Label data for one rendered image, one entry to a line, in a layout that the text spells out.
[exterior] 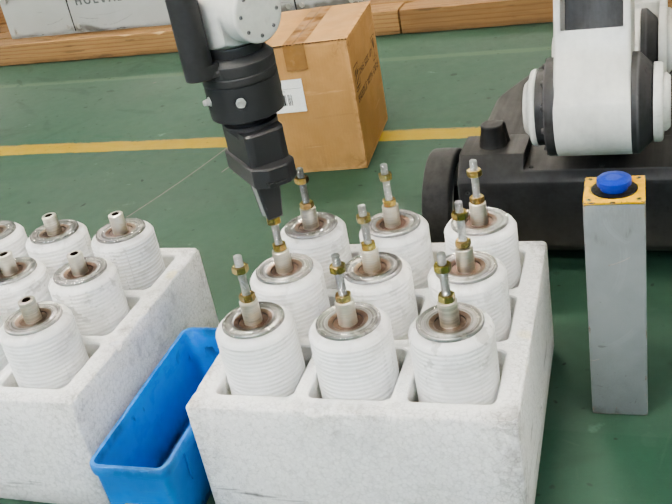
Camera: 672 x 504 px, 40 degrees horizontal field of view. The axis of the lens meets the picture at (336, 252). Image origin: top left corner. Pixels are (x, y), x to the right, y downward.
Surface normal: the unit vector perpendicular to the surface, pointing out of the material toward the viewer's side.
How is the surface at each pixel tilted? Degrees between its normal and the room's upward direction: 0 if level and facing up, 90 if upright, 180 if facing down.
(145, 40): 90
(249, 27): 90
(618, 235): 90
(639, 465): 0
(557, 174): 46
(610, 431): 0
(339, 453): 90
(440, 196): 55
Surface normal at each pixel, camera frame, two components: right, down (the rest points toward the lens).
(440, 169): -0.25, -0.58
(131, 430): 0.94, -0.04
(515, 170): -0.34, -0.25
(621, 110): -0.34, 0.24
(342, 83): -0.23, 0.50
